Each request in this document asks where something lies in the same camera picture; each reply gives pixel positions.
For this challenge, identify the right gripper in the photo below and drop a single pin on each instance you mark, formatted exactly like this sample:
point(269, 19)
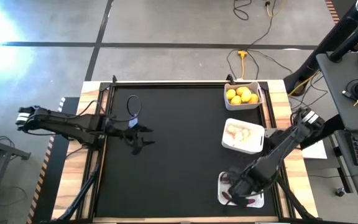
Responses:
point(244, 185)

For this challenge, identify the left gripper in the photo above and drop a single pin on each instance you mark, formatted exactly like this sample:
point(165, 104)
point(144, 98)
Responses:
point(129, 136)

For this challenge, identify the small purple eggplant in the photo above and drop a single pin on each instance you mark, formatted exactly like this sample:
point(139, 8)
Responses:
point(252, 201)
point(226, 196)

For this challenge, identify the white plastic basket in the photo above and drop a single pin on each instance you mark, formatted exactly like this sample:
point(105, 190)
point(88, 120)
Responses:
point(228, 146)
point(228, 106)
point(221, 189)

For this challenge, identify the long purple eggplant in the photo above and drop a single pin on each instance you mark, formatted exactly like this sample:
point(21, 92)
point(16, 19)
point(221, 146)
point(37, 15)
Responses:
point(225, 179)

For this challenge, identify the yellow lemon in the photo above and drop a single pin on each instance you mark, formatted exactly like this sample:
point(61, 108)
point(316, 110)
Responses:
point(242, 90)
point(236, 99)
point(231, 94)
point(254, 99)
point(246, 96)

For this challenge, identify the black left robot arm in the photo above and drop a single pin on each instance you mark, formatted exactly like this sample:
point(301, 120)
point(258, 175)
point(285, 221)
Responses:
point(73, 126)

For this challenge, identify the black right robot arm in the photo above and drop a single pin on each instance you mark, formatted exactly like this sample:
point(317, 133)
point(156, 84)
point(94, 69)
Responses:
point(284, 146)

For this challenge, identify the white paper sheet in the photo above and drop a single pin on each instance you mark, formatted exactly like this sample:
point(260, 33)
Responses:
point(315, 152)

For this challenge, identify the desk caster wheel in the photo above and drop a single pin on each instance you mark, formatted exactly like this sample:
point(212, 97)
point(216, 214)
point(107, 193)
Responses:
point(340, 192)

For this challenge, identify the black striped-edge floor mat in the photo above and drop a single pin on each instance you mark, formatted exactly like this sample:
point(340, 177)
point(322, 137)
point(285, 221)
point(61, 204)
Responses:
point(48, 193)

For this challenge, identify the black desk beam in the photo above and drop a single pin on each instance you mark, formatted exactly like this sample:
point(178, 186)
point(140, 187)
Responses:
point(328, 130)

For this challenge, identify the grey desk top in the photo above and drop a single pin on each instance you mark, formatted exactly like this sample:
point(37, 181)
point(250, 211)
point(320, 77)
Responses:
point(337, 102)

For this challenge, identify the black metal stand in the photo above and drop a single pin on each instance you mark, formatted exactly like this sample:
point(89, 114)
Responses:
point(5, 148)

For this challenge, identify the black tower fan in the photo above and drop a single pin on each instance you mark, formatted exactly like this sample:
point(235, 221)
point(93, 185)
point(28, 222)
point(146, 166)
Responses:
point(328, 40)

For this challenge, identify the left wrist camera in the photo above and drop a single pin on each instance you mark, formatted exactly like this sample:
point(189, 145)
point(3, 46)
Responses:
point(133, 122)

